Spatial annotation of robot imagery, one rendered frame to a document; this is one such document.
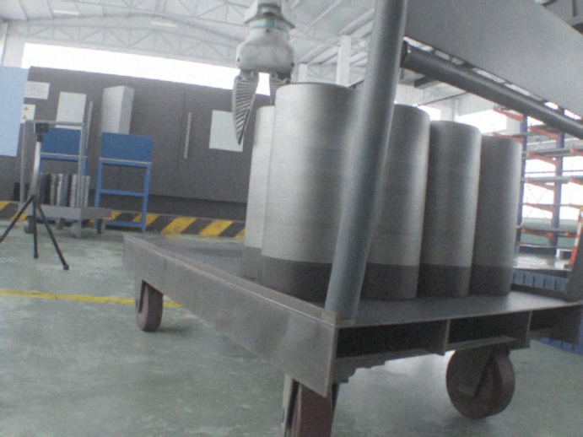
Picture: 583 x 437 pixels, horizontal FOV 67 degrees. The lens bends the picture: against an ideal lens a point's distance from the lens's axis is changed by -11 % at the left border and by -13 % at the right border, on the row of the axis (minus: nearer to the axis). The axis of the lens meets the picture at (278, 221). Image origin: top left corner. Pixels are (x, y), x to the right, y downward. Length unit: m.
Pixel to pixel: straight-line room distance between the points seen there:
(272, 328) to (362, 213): 0.20
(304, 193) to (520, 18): 0.37
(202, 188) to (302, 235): 6.22
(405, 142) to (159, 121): 6.26
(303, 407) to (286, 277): 0.17
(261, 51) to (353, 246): 0.44
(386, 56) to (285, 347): 0.34
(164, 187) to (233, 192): 0.97
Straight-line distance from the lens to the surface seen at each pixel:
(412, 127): 0.71
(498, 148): 0.89
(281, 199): 0.62
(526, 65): 0.71
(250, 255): 0.78
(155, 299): 1.35
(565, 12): 13.48
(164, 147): 6.80
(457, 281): 0.80
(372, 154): 0.48
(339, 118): 0.63
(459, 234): 0.79
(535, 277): 1.82
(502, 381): 0.95
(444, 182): 0.78
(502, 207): 0.89
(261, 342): 0.63
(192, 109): 6.96
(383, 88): 0.49
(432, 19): 0.57
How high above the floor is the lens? 0.36
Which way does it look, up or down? 1 degrees down
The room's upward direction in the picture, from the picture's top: 5 degrees clockwise
